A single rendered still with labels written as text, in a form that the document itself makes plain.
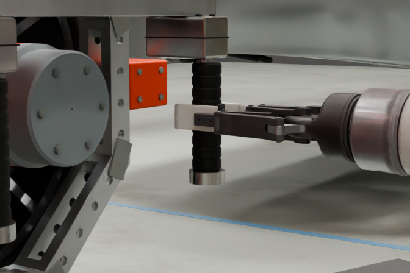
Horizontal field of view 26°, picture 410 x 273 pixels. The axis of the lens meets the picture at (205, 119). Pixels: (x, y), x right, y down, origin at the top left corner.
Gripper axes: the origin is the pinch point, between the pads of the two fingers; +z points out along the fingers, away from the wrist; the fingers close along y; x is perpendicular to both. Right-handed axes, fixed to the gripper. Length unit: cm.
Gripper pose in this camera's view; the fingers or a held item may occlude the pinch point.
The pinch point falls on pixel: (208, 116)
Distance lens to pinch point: 107.2
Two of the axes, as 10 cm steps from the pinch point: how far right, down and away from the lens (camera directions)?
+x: 0.0, -9.9, -1.2
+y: 5.8, -1.0, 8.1
